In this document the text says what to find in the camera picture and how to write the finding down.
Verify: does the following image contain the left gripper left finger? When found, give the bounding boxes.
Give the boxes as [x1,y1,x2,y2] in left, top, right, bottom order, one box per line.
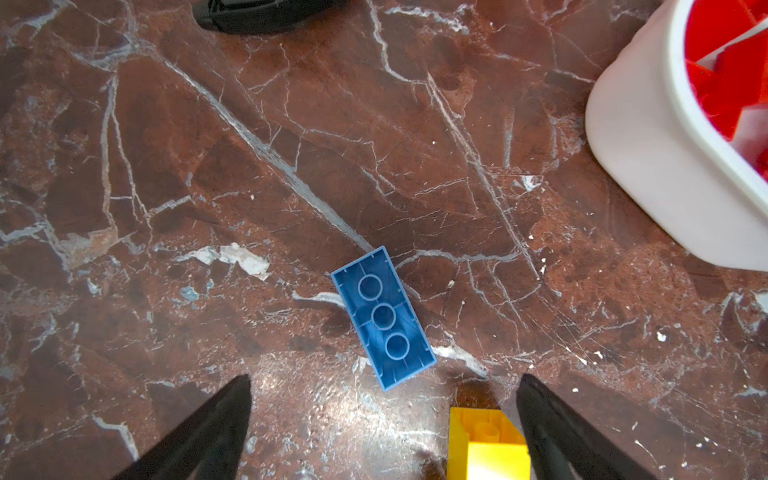
[116,375,252,479]

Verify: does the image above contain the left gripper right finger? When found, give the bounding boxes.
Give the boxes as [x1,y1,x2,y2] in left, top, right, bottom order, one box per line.
[516,374,654,479]

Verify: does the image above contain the blue lego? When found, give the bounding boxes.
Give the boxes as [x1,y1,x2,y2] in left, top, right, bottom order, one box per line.
[331,246,437,391]

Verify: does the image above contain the red lego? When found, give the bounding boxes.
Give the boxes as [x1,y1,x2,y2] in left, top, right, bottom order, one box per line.
[685,0,756,62]
[686,30,767,141]

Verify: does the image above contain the yellow lego left lower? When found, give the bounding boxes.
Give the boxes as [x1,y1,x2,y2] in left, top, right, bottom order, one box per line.
[446,407,532,480]

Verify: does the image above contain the white rectangular bin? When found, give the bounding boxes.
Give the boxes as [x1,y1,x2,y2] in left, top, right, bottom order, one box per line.
[585,1,767,272]

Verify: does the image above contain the red handled tool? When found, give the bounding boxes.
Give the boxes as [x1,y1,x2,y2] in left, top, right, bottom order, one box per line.
[192,0,342,35]

